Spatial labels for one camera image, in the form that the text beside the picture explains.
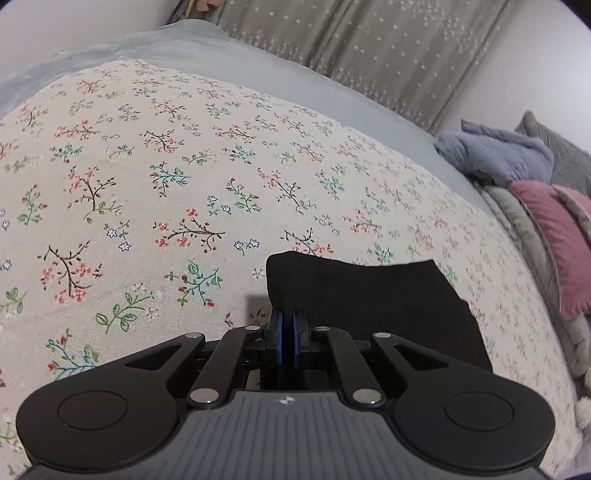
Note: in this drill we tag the grey folded quilt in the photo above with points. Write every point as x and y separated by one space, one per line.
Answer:
531 240

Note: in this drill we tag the black pants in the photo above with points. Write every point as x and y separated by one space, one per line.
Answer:
369 300

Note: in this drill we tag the pink pillow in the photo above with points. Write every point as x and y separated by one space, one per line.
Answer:
563 249

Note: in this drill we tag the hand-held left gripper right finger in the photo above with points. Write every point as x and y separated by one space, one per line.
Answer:
298 334

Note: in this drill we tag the floral printed cloth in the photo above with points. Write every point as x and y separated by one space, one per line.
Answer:
184 184

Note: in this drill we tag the grey star-patterned curtain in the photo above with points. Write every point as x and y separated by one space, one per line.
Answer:
369 50

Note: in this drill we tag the pink hanging cloth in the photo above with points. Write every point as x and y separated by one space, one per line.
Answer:
207 4

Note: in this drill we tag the grey pillow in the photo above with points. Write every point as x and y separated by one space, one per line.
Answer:
563 152

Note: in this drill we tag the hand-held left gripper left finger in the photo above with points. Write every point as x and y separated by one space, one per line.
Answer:
278 337

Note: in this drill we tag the blue blanket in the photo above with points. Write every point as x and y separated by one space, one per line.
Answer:
498 150

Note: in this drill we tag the white plush toy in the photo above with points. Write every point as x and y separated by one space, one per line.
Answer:
584 413

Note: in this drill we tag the grey bed sheet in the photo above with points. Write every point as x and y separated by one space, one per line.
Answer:
231 60

